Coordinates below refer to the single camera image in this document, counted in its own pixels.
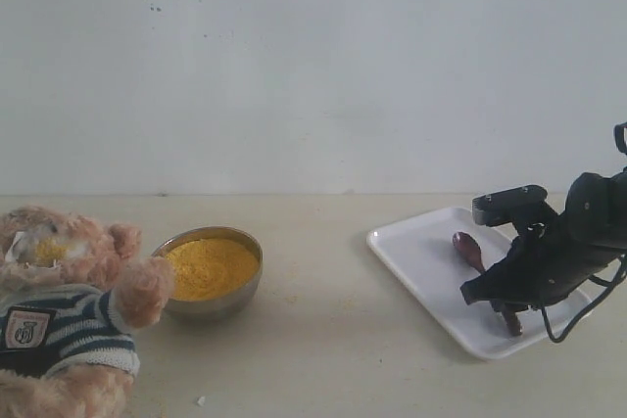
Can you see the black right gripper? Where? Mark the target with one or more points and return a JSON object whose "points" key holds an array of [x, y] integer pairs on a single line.
{"points": [[547, 261]]}

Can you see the brown wooden spoon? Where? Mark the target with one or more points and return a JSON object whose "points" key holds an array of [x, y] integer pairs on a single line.
{"points": [[467, 247]]}

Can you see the tan teddy bear striped shirt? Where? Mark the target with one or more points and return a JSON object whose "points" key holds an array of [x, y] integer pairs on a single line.
{"points": [[74, 293]]}

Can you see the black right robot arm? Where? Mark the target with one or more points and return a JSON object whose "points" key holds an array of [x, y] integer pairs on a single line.
{"points": [[592, 202]]}

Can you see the white rectangular plastic tray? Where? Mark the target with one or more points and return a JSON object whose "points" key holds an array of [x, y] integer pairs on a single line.
{"points": [[419, 252]]}

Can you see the stainless steel bowl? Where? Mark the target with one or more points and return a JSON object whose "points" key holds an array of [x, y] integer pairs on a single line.
{"points": [[228, 305]]}

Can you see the yellow millet grain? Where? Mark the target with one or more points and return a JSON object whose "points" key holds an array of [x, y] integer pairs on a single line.
{"points": [[208, 269]]}

